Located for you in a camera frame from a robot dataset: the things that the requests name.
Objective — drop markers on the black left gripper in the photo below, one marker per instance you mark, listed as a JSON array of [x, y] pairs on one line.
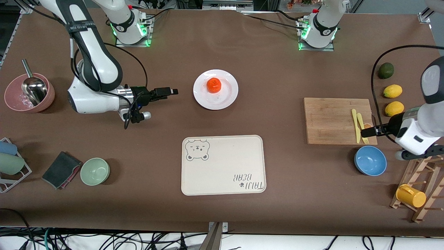
[[392, 127]]

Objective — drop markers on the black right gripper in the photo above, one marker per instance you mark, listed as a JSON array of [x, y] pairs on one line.
[[141, 94]]

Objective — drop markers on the orange fruit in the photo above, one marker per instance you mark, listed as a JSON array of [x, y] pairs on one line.
[[214, 85]]

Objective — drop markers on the white round plate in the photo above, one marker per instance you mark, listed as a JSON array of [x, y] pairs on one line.
[[225, 99]]

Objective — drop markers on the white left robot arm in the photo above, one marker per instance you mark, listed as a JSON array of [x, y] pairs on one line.
[[430, 121]]

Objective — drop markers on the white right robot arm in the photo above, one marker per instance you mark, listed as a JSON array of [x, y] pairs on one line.
[[100, 62]]

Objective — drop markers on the orange slice charm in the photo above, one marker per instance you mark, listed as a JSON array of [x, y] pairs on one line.
[[368, 125]]

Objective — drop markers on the yellow plastic knife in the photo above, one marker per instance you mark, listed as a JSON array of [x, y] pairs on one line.
[[357, 132]]

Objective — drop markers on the yellow plastic fork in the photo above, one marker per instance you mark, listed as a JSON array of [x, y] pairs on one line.
[[360, 121]]

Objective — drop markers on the blue bowl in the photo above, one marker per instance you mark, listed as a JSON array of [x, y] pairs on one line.
[[370, 161]]

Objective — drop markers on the yellow lemon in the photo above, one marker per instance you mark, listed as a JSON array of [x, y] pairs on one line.
[[392, 91], [394, 109]]

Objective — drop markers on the bamboo cutting board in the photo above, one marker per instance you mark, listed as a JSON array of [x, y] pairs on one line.
[[326, 121]]

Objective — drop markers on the wooden peg mug rack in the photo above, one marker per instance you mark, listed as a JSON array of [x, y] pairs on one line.
[[411, 178]]

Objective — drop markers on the dark green avocado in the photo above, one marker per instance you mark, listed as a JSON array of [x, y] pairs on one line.
[[385, 70]]

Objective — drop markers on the yellow mug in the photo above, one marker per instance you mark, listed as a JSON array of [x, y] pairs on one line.
[[412, 198]]

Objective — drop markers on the cream tray with bear print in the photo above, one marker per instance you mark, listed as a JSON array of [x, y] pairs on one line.
[[222, 166]]

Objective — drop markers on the pale green bowl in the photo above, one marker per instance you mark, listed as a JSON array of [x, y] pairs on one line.
[[94, 172]]

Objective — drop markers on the grey metal box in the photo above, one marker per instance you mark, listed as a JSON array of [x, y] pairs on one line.
[[227, 5]]

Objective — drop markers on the dark grey folded cloth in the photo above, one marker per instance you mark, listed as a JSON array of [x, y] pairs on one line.
[[60, 170]]

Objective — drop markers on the metal scoop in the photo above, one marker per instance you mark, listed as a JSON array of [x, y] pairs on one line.
[[34, 88]]

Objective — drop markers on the pink bowl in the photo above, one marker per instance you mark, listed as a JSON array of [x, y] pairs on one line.
[[14, 93]]

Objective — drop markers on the light blue cup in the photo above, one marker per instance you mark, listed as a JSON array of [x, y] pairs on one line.
[[7, 148]]

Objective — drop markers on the pale green cup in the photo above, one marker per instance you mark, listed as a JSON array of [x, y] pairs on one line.
[[10, 164]]

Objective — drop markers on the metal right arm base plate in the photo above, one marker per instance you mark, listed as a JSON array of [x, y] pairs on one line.
[[149, 34]]

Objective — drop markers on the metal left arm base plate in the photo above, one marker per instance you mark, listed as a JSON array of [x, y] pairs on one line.
[[312, 49]]

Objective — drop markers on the aluminium corner bracket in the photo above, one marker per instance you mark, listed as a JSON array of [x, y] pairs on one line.
[[27, 9], [424, 18]]

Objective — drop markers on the grey metal table bracket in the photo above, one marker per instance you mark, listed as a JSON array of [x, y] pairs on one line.
[[215, 239]]

